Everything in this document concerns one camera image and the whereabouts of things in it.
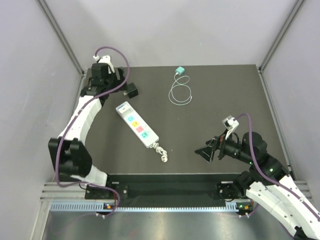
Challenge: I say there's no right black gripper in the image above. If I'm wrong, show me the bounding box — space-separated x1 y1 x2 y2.
194 127 254 164

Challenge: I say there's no black cube adapter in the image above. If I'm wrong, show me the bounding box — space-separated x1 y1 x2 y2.
123 82 139 99

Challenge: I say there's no white power strip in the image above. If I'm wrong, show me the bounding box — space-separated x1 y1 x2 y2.
115 101 159 148

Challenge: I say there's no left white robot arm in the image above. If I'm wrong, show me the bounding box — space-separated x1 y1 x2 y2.
48 63 128 199

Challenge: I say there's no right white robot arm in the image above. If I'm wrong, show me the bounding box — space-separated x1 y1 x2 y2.
194 132 320 240

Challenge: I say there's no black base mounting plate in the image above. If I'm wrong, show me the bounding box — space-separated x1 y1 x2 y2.
84 174 251 207

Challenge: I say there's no teal charger block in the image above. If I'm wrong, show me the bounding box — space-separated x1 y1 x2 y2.
175 66 185 76

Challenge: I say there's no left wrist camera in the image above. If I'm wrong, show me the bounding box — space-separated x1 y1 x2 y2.
92 55 115 74

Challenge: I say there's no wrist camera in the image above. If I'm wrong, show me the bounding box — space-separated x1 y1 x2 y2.
222 115 239 140
92 55 115 74

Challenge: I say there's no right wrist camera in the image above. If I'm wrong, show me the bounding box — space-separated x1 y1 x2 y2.
222 115 239 140

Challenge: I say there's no left aluminium frame post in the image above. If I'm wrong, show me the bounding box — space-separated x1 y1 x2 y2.
36 0 85 76

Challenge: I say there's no aluminium frame post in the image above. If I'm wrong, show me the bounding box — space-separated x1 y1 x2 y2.
258 0 306 72
36 0 85 76

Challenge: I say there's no white power strip cord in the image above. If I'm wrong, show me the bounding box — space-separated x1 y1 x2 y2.
152 142 169 163

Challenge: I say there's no grey slotted cable duct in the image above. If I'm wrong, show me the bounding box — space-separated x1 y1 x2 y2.
49 201 253 212

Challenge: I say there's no right aluminium frame post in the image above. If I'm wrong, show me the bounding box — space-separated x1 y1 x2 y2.
258 0 306 72

